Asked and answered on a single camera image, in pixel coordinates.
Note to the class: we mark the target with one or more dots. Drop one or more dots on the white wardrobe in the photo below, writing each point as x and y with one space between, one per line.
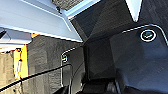
81 7

